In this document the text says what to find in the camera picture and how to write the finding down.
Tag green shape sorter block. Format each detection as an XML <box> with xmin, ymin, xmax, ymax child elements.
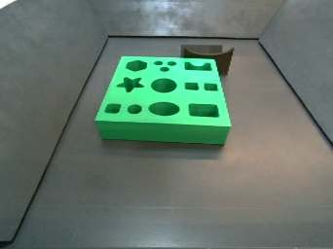
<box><xmin>95</xmin><ymin>56</ymin><xmax>231</xmax><ymax>144</ymax></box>

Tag black curved cradle holder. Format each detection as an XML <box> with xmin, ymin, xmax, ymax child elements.
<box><xmin>181</xmin><ymin>45</ymin><xmax>234</xmax><ymax>76</ymax></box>

